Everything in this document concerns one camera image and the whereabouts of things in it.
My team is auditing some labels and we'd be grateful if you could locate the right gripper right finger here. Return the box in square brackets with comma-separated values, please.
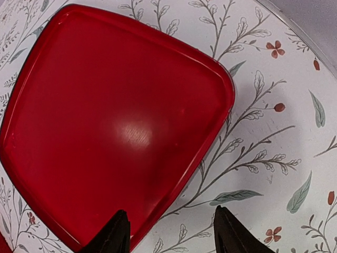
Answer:
[213, 206, 274, 253]

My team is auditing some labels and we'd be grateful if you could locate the floral tablecloth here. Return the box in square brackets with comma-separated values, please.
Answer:
[0, 0, 337, 253]

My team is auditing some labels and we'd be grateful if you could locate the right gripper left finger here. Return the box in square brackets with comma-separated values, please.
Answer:
[78, 210, 131, 253]

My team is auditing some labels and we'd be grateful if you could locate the red box lid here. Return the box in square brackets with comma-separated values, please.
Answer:
[1, 3, 235, 252]

